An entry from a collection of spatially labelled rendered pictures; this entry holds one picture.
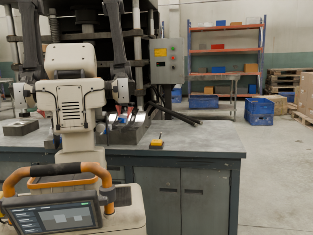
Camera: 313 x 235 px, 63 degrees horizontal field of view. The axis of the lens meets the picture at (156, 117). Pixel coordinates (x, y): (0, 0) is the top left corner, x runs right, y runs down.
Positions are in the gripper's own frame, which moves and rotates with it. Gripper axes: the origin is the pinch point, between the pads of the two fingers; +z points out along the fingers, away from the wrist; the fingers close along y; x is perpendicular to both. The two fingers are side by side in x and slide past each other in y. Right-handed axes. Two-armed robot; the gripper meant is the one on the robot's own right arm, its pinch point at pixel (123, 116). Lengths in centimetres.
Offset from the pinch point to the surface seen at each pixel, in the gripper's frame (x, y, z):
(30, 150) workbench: 5, 56, 29
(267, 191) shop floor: -107, -122, 68
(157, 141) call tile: 3.4, -22.4, 11.3
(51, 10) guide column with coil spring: -64, 90, -75
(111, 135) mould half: 0.2, 6.2, 12.7
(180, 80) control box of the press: -82, -26, -28
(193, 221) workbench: -6, -50, 60
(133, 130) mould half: -0.4, -7.1, 7.4
